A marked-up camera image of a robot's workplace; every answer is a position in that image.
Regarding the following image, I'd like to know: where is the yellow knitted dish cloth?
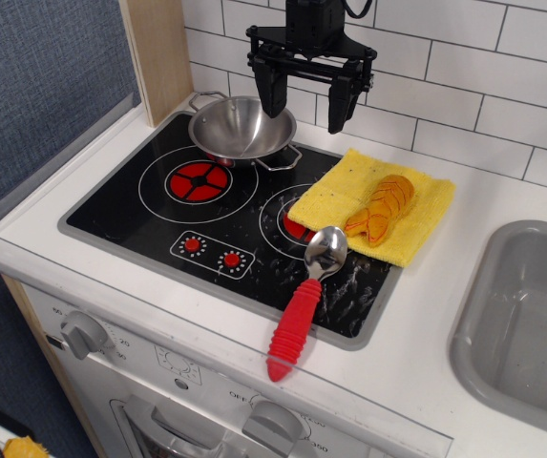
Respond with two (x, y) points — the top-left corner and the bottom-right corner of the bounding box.
(288, 149), (455, 267)

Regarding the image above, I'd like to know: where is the grey oven knob right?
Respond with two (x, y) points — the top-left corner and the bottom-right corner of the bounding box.
(242, 401), (304, 455)

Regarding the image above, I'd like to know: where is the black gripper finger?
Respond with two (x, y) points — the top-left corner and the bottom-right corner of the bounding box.
(253, 60), (287, 118)
(327, 68), (363, 134)

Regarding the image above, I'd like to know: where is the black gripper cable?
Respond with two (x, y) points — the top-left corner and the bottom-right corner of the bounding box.
(339, 0), (374, 19)

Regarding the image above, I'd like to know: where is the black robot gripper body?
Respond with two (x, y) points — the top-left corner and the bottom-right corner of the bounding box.
(246, 1), (377, 92)

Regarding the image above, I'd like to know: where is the stainless steel colander bowl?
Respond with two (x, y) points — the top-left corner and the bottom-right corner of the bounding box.
(188, 91), (303, 172)

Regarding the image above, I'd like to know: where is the black toy stovetop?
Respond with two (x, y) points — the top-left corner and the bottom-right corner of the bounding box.
(57, 110), (401, 352)

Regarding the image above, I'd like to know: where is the grey oven knob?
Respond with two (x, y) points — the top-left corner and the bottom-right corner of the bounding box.
(61, 311), (108, 360)
(242, 401), (304, 455)

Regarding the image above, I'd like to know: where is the orange felt toy fish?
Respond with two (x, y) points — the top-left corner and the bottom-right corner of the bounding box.
(344, 175), (415, 246)

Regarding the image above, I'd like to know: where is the yellow object bottom left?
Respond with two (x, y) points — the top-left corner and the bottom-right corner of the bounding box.
(2, 436), (50, 458)

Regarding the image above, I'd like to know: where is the wooden upright post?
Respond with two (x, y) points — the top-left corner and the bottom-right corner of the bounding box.
(118, 0), (194, 127)

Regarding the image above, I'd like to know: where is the red-handled metal spoon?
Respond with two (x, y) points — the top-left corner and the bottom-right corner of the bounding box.
(266, 226), (348, 382)

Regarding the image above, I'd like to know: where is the grey sink basin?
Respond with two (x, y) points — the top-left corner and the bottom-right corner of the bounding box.
(451, 220), (547, 431)

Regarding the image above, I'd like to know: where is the grey oven knob left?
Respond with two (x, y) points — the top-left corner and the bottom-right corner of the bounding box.
(61, 311), (108, 360)

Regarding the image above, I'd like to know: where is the oven door with handle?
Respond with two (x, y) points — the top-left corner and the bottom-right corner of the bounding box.
(109, 393), (331, 458)

